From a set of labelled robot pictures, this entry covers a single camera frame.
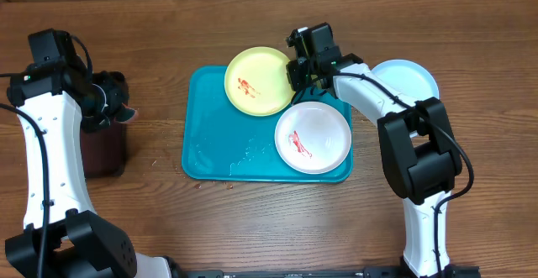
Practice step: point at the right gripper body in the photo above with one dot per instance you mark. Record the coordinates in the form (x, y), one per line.
(301, 79)

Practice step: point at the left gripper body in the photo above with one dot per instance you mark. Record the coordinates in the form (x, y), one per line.
(97, 112)

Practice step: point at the green and red sponge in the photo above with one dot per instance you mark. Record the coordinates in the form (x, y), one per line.
(125, 114)

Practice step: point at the yellow-green plastic plate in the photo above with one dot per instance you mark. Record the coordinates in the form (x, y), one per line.
(256, 82)

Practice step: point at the light blue plastic plate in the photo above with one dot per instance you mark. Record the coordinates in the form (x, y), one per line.
(406, 80)

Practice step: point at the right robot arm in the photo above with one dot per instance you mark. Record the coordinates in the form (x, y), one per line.
(420, 157)

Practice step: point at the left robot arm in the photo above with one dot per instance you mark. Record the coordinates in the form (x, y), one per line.
(57, 98)

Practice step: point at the black rectangular sponge tray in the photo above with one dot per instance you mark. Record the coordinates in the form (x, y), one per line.
(103, 138)

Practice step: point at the teal plastic serving tray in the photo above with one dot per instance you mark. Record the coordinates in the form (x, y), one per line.
(221, 143)

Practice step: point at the white plastic plate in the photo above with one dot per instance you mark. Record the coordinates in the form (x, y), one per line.
(312, 137)

